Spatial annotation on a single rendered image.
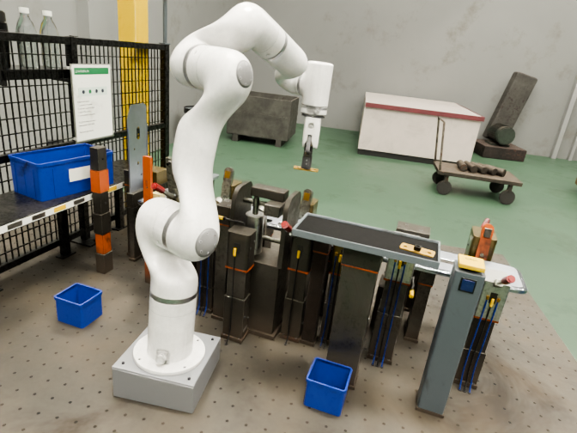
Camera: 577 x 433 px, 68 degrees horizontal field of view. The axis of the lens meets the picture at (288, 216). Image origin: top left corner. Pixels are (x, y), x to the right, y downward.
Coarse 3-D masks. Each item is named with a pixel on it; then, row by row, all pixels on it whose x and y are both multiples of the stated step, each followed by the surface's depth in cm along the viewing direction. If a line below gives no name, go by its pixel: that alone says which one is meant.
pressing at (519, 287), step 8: (280, 216) 161; (272, 224) 153; (440, 256) 143; (448, 256) 144; (456, 256) 145; (440, 264) 138; (448, 264) 138; (488, 264) 142; (496, 264) 142; (432, 272) 133; (440, 272) 132; (448, 272) 132; (512, 272) 137; (520, 272) 139; (520, 280) 133; (512, 288) 127; (520, 288) 127
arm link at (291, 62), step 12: (288, 36) 112; (288, 48) 111; (300, 48) 117; (264, 60) 114; (276, 60) 112; (288, 60) 114; (300, 60) 116; (276, 72) 126; (288, 72) 118; (300, 72) 119; (288, 84) 135
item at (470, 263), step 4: (460, 256) 106; (464, 256) 106; (468, 256) 106; (460, 260) 103; (464, 260) 104; (468, 260) 104; (472, 260) 104; (476, 260) 104; (480, 260) 105; (460, 264) 102; (464, 264) 102; (468, 264) 102; (472, 264) 102; (476, 264) 103; (480, 264) 103; (468, 268) 102; (472, 268) 102; (476, 268) 101; (480, 268) 101; (484, 268) 101
